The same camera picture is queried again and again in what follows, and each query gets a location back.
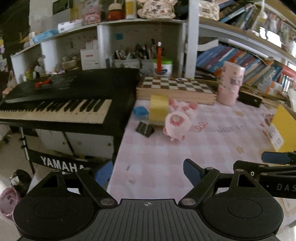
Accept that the pink plush pig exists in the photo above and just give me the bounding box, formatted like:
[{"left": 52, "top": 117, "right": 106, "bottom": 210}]
[{"left": 163, "top": 98, "right": 198, "bottom": 142}]

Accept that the yellow tape roll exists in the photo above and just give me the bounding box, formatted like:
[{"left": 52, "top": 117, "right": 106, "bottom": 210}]
[{"left": 149, "top": 95, "right": 169, "bottom": 126}]

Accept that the yellow cardboard box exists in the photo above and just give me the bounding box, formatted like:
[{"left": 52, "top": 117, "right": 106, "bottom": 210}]
[{"left": 267, "top": 104, "right": 296, "bottom": 152}]

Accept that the keyboard stand Yamaha banner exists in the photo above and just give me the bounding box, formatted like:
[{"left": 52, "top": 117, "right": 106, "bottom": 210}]
[{"left": 28, "top": 149, "right": 113, "bottom": 173}]

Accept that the black binder clip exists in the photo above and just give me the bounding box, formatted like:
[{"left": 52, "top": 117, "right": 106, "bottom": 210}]
[{"left": 135, "top": 121, "right": 154, "bottom": 138}]

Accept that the dark brown wooden box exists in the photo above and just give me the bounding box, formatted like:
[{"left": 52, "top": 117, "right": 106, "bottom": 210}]
[{"left": 238, "top": 90, "right": 263, "bottom": 108}]

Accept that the blue binder clip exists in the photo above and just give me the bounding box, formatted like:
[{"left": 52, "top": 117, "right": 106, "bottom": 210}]
[{"left": 133, "top": 106, "right": 149, "bottom": 118}]

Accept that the black Yamaha keyboard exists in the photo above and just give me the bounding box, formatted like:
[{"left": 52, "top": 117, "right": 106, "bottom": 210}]
[{"left": 1, "top": 68, "right": 141, "bottom": 137}]

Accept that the wooden chessboard box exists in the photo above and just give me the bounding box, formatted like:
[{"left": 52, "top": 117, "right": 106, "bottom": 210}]
[{"left": 137, "top": 77, "right": 216, "bottom": 105}]

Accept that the row of books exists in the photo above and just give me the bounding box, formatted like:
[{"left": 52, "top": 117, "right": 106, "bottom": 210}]
[{"left": 195, "top": 44, "right": 295, "bottom": 94}]

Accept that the pink cylindrical container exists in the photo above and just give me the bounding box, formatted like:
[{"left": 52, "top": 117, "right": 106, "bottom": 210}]
[{"left": 217, "top": 61, "right": 245, "bottom": 106}]

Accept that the white green lidded jar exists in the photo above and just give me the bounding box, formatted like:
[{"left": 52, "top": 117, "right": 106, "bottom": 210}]
[{"left": 153, "top": 58, "right": 173, "bottom": 77}]

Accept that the grey pen holder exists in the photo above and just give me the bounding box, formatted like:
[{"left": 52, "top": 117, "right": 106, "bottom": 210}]
[{"left": 140, "top": 59, "right": 154, "bottom": 77}]

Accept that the white bookshelf unit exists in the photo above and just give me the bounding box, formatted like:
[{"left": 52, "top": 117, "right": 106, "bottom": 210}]
[{"left": 11, "top": 1, "right": 295, "bottom": 83}]

